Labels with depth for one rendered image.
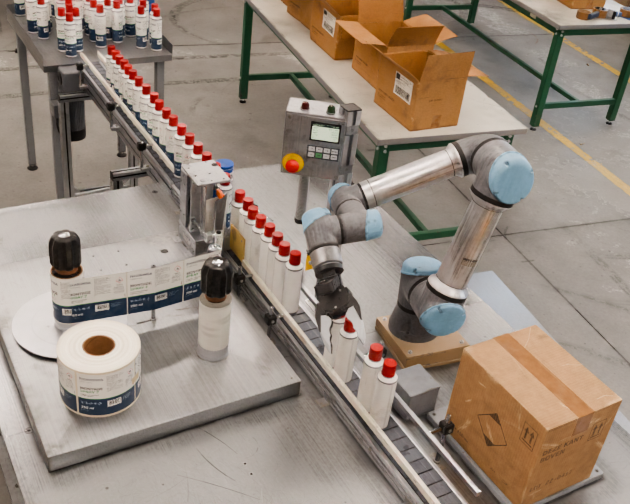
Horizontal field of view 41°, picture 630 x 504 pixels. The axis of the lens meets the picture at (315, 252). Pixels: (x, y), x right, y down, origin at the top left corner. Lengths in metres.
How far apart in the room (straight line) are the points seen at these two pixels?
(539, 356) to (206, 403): 0.84
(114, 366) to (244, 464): 0.39
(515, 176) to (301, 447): 0.86
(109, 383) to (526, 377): 0.99
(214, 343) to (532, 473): 0.87
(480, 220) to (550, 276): 2.42
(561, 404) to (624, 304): 2.55
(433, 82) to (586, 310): 1.40
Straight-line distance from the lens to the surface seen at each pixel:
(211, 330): 2.23
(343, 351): 2.19
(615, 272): 4.77
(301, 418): 2.23
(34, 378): 2.27
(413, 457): 2.12
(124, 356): 2.09
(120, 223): 2.94
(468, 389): 2.12
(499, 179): 2.09
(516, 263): 4.58
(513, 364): 2.08
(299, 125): 2.27
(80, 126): 4.09
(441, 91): 3.91
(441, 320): 2.25
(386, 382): 2.06
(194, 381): 2.24
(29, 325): 2.42
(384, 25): 4.54
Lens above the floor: 2.40
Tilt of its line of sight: 34 degrees down
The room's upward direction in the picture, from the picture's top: 7 degrees clockwise
